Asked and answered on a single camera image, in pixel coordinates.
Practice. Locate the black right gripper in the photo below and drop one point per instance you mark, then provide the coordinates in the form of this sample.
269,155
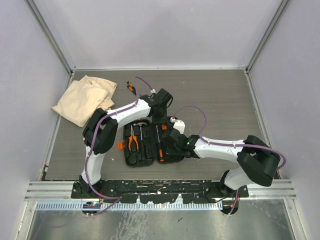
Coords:
170,151

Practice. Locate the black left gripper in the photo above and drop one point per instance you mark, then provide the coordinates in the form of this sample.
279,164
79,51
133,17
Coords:
163,120

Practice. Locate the black orange grip screwdriver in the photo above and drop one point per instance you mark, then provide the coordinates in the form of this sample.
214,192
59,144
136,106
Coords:
161,154

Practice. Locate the black plastic tool case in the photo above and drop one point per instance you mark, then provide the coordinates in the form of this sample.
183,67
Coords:
148,150

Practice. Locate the orange black needle nose pliers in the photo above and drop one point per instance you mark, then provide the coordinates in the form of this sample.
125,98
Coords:
133,144

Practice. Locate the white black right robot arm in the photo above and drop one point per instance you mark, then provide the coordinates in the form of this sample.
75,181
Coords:
257,163

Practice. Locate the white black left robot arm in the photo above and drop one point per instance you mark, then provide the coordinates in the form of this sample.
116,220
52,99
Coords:
101,129

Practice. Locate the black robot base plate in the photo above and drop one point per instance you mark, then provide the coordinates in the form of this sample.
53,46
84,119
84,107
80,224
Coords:
162,191

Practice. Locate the beige cloth drawstring bag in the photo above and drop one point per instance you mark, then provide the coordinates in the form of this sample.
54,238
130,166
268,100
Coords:
83,97

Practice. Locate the white slotted cable duct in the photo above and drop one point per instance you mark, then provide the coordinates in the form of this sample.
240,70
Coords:
81,205

